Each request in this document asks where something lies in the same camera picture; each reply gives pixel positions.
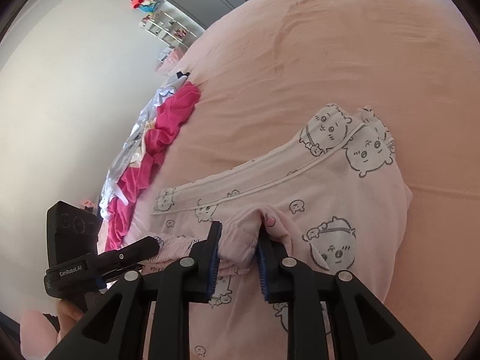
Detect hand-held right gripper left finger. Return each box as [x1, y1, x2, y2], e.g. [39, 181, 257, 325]
[47, 220, 223, 360]

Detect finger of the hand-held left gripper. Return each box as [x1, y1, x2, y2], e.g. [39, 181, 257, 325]
[94, 266, 145, 291]
[94, 235, 162, 277]

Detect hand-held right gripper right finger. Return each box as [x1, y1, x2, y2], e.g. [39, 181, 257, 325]
[256, 230, 436, 360]

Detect cartoon print pyjama pants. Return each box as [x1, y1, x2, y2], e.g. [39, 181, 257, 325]
[150, 103, 414, 360]

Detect person's left forearm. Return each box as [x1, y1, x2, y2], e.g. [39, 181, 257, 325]
[19, 309, 63, 359]

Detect person's left hand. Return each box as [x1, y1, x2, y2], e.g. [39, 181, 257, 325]
[56, 296, 89, 324]

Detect light blue garment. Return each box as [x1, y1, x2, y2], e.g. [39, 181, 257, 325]
[99, 75, 188, 222]

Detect magenta garment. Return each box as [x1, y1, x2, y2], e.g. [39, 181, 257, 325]
[101, 82, 202, 252]

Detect pink gift bag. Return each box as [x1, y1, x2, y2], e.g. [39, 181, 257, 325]
[155, 47, 188, 74]

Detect bed with pink sheet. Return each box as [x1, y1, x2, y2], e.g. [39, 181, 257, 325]
[105, 0, 480, 360]

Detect red and blue plush toy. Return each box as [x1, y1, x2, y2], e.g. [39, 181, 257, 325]
[129, 0, 162, 13]

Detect white wire rack shelf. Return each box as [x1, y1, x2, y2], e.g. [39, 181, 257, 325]
[139, 10, 198, 44]

